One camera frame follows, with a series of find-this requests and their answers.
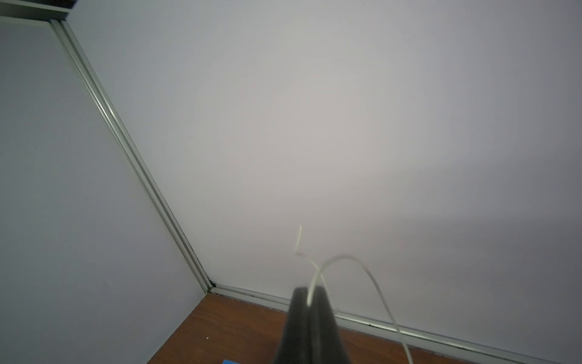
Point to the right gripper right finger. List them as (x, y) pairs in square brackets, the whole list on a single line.
[(326, 342)]

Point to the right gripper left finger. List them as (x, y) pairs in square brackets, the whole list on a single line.
[(295, 344)]

